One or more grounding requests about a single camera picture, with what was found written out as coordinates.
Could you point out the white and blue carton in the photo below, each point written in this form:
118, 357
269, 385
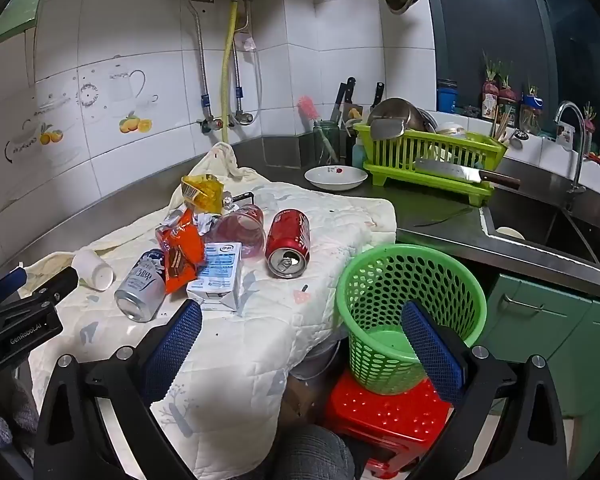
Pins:
219, 275

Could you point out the red plastic stool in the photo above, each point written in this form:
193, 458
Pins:
385, 415

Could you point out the sprouting plant in bottle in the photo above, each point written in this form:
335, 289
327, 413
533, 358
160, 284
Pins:
531, 110

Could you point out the green plastic basket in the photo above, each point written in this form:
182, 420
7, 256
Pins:
380, 350

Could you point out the orange snack wrapper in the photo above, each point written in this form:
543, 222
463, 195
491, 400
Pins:
182, 255

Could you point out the person's leg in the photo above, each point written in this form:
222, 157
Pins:
315, 452

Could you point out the green dish rack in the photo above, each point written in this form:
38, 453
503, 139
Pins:
430, 152

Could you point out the white shallow plate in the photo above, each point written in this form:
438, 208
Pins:
336, 177

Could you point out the chrome faucet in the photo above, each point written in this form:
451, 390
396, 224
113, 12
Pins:
577, 150

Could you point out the blue and white can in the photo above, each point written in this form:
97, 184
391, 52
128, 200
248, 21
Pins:
142, 285

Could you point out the green cabinet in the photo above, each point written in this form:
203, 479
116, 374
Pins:
555, 340

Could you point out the sprouting plant in red pot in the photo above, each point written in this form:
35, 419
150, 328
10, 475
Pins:
507, 102
490, 95

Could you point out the yellow snack packet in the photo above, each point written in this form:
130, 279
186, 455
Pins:
202, 192

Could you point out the red printed plastic cup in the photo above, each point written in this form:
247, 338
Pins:
242, 232

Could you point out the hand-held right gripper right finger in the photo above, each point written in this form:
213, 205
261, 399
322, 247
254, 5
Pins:
432, 350

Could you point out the steel pot under cloth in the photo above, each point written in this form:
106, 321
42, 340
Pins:
317, 360

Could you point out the white paper cup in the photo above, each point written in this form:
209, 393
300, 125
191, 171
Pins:
95, 270

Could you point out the white bowl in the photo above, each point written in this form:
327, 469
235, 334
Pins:
510, 233

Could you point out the white quilted cloth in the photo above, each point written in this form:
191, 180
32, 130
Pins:
280, 330

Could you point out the red soda can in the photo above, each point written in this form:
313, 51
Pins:
287, 235

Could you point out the teal dish soap bottle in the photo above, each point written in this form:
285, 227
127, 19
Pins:
358, 152

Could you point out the steel sink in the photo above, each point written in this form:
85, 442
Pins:
555, 235

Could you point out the pink bottle brush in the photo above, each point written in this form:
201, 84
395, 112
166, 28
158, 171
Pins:
310, 109

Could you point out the silver foil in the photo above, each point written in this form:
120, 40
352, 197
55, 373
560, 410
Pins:
207, 222

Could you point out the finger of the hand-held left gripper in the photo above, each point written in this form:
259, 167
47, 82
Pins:
55, 285
10, 281

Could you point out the blue container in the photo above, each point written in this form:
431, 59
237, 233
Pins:
446, 99

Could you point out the black and silver wrapper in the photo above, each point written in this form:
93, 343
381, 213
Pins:
242, 199

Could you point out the bundle of chopsticks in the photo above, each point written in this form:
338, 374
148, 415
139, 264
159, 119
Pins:
501, 127

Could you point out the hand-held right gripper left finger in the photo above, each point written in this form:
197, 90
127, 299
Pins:
172, 350

